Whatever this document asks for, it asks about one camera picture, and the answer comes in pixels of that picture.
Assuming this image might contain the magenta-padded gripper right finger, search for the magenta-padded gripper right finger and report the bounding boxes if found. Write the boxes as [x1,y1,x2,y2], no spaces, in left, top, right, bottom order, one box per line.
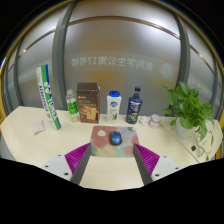
[132,143,183,186]

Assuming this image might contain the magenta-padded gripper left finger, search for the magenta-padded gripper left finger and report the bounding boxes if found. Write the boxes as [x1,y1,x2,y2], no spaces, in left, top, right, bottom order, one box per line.
[40,142,93,186]

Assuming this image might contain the blue computer mouse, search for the blue computer mouse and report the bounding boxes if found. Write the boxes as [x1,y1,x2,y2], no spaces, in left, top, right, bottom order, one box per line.
[109,130,122,147]

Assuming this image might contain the floral print mouse pad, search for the floral print mouse pad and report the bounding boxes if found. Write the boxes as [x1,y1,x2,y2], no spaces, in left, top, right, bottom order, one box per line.
[90,125,140,158]

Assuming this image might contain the small round white jar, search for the small round white jar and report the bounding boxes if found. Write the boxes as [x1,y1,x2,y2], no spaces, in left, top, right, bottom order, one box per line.
[148,113,162,130]

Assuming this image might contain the crumpled white tissue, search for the crumpled white tissue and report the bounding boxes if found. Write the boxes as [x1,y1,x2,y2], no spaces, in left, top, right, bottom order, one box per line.
[138,115,151,127]

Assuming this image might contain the small white packet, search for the small white packet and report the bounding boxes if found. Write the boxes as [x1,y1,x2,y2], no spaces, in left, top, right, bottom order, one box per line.
[31,120,46,136]

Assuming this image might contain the clear bottle with green label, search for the clear bottle with green label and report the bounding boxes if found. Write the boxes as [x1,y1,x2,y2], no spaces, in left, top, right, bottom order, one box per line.
[65,88,80,123]

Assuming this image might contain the dark blue pump bottle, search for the dark blue pump bottle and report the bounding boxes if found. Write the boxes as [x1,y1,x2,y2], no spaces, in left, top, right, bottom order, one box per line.
[125,85,144,125]

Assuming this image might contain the brown carton box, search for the brown carton box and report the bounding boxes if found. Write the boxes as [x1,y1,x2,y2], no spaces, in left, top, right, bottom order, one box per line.
[76,82,101,125]

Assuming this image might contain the green plant in white pot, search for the green plant in white pot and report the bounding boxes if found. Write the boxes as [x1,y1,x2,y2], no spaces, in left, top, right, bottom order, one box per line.
[161,80,216,162]

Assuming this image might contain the white bottle with blue cap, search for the white bottle with blue cap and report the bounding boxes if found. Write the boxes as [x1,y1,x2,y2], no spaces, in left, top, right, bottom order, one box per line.
[106,90,123,125]

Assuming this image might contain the white green shuttlecock tube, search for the white green shuttlecock tube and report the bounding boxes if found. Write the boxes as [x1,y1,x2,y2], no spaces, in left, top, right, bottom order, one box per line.
[35,64,62,132]

